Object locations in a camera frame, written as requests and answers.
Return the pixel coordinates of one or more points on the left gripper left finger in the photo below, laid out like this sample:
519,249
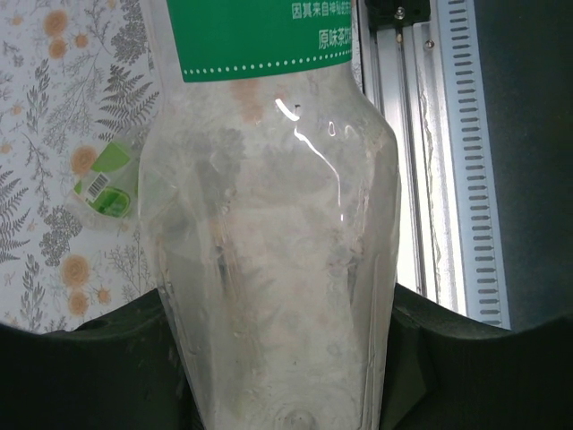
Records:
125,367

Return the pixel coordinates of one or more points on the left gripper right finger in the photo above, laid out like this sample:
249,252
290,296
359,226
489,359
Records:
447,372

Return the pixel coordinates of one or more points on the light green label bottle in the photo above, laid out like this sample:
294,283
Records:
107,188

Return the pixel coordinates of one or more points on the clear bottle dark green label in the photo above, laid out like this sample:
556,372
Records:
277,224

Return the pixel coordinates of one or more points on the floral patterned table cover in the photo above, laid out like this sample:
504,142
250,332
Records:
45,112

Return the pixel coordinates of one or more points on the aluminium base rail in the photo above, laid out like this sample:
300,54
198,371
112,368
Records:
403,157

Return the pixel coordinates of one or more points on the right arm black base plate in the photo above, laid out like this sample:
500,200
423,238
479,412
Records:
394,9

